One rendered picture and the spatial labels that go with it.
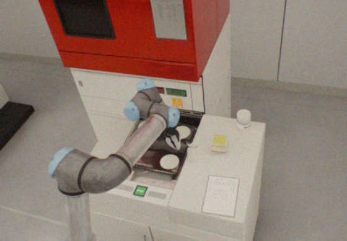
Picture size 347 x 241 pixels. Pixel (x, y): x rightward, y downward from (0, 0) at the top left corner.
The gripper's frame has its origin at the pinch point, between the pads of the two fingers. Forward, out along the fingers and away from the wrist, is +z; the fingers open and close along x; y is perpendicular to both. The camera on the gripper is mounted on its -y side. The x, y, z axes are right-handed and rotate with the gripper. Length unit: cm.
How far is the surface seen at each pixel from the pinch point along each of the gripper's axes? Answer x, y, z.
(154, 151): 26.1, 18.0, 12.2
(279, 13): -27, 192, 19
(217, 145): -11.3, 15.8, 14.1
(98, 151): 63, 19, 6
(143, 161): 30.0, 10.3, 11.8
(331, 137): -45, 145, 120
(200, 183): -3.9, -2.7, 20.2
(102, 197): 42.8, -15.7, 10.5
